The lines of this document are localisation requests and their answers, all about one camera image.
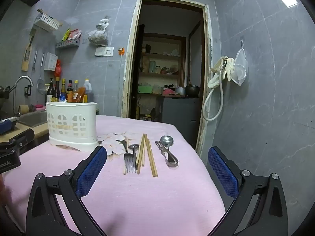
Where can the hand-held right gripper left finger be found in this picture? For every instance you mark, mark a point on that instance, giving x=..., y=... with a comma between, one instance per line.
x=91, y=172

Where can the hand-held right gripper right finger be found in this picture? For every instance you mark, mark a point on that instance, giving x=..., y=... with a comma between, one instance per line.
x=222, y=172

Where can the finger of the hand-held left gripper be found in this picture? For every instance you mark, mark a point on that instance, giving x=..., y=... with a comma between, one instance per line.
x=22, y=139
x=6, y=125

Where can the metal fork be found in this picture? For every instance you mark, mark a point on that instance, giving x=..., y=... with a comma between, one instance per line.
x=129, y=161

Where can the small metal spoon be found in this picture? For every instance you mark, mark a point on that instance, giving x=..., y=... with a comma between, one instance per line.
x=134, y=147

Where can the white plastic utensil holder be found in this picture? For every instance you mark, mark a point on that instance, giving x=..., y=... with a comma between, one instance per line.
x=71, y=118

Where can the large metal spoon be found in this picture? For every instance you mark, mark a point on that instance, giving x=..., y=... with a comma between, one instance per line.
x=167, y=141

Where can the person's left hand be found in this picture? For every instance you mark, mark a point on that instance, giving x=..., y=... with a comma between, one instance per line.
x=4, y=191

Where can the beige kitchen counter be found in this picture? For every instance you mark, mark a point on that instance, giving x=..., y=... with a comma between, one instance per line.
x=38, y=131

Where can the steel sink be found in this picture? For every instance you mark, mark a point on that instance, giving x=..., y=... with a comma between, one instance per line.
x=34, y=119

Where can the dark scrubber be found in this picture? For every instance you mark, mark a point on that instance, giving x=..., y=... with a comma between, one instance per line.
x=31, y=107

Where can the pink dish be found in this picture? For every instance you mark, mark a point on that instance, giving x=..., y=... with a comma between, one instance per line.
x=39, y=107

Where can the chrome faucet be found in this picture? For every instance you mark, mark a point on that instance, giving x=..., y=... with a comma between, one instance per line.
x=23, y=77

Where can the hanging mesh strainer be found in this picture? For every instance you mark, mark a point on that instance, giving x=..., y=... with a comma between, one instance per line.
x=41, y=86

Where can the dark bottle white label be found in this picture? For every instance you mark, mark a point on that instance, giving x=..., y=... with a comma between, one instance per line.
x=50, y=92

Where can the dark bottle yellow label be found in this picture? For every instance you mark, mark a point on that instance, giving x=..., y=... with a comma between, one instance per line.
x=57, y=89

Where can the pink floral tablecloth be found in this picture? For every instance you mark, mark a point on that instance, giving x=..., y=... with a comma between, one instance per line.
x=147, y=201

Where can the dark bottle yellow cap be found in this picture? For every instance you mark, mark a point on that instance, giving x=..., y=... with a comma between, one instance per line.
x=63, y=88

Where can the dark bottle red label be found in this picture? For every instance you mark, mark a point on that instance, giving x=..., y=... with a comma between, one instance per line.
x=70, y=89

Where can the hanging metal utensil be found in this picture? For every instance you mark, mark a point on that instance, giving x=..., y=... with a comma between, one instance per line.
x=34, y=60

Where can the grey cabinet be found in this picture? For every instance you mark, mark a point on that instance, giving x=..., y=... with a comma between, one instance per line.
x=177, y=113

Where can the wooden hanging board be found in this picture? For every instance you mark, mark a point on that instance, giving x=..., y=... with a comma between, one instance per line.
x=27, y=54

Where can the slim bottle yellow cap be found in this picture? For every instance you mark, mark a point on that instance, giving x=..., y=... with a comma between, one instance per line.
x=75, y=86

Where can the red plastic bag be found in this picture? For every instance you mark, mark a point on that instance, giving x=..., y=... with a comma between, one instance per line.
x=58, y=69

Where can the large oil jug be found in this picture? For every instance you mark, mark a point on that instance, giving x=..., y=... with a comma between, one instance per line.
x=88, y=88

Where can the black cooking pot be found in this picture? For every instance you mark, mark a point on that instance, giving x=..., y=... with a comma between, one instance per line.
x=192, y=91

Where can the steel cooking pot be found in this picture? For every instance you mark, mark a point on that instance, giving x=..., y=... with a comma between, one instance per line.
x=180, y=91

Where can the green box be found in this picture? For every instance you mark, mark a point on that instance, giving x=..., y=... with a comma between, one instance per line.
x=145, y=89

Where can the white mesh bag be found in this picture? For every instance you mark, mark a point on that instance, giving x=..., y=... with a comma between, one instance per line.
x=241, y=71

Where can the cream rubber gloves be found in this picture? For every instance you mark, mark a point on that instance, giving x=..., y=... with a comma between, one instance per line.
x=228, y=65

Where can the yellow green packet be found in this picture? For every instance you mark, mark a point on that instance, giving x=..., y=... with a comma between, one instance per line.
x=65, y=35

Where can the red white packet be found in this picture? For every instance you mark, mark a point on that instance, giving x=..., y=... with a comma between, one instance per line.
x=75, y=34

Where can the plastic bag of dried goods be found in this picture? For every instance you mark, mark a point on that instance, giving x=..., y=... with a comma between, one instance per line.
x=98, y=36

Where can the wooden shelf unit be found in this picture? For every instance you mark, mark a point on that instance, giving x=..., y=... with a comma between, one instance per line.
x=160, y=56

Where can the white wall box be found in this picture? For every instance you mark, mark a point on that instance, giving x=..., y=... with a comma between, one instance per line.
x=50, y=62

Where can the grey wall rack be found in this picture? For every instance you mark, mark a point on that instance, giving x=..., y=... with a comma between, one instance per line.
x=67, y=43

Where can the white plastic wall basket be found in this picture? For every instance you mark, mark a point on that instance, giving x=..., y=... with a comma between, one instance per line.
x=46, y=22

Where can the wooden door frame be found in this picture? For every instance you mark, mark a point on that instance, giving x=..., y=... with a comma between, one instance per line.
x=129, y=66

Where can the wall switch socket plate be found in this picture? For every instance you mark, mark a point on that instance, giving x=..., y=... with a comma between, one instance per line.
x=104, y=51

